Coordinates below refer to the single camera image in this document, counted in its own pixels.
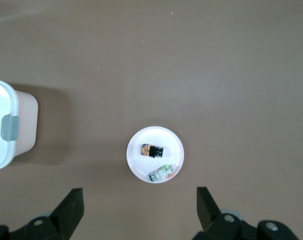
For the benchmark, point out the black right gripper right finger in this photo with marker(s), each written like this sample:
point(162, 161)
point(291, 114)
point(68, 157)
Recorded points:
point(209, 210)

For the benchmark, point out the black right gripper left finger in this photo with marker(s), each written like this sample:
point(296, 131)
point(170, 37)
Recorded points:
point(69, 210)

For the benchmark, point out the orange and black switch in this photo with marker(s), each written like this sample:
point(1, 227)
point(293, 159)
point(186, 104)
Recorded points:
point(151, 150)

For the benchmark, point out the white lidded storage box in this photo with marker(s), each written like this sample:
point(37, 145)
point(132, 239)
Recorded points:
point(1, 112)

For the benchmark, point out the pinkish white round plate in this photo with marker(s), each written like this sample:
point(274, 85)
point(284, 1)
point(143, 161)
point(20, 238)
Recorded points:
point(144, 167)

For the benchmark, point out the green and white switch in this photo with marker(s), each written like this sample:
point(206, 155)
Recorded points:
point(161, 173)

